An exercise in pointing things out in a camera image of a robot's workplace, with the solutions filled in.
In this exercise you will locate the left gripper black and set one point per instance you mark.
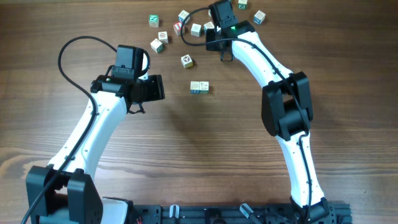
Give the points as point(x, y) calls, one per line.
point(157, 89)

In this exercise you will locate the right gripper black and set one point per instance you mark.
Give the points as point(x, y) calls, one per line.
point(209, 37)

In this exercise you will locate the wooden block green side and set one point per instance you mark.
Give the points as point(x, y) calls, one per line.
point(157, 45)
point(204, 87)

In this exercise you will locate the wooden block number 8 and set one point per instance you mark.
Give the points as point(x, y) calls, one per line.
point(194, 87)

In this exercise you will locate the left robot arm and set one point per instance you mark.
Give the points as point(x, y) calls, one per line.
point(64, 190)

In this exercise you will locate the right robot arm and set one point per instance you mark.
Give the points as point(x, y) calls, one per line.
point(286, 106)

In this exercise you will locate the blue sided block letter B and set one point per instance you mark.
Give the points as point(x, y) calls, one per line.
point(208, 26)

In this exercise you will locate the wooden block number 9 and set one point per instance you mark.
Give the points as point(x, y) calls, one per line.
point(196, 30)

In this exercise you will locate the green block top edge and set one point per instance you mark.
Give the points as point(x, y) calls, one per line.
point(242, 4)

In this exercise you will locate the wooden block soccer ball W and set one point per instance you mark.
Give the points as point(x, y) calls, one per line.
point(186, 61)

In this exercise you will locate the wooden block red print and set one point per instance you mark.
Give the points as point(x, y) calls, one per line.
point(163, 37)

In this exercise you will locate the blue block far right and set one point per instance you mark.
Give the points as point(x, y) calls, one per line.
point(259, 17)

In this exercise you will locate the blue sided block upper left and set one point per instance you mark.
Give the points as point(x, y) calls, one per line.
point(184, 16)

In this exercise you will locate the red letter I block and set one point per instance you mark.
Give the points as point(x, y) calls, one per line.
point(179, 28)

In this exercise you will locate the green letter N block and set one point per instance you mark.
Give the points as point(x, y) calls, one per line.
point(154, 20)

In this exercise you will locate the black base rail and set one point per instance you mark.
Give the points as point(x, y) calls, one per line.
point(272, 213)

